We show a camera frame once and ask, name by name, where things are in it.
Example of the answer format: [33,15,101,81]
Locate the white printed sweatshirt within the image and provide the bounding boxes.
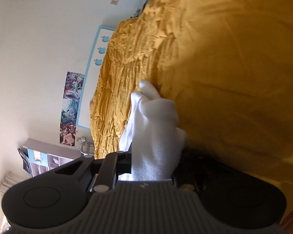
[119,80,187,181]

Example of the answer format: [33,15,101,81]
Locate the grey folding chair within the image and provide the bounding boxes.
[80,141,95,156]

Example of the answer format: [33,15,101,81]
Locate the grey blue bookshelf desk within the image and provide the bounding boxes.
[17,138,81,177]

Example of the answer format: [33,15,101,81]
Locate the white blue headboard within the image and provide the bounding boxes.
[77,26,115,129]

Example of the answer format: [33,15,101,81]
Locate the grey window curtain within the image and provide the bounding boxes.
[0,172,21,233]

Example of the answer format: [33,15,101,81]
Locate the yellow quilted bedspread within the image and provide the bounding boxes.
[89,0,293,200]

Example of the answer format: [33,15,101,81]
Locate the anime wall posters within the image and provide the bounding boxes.
[59,72,84,147]

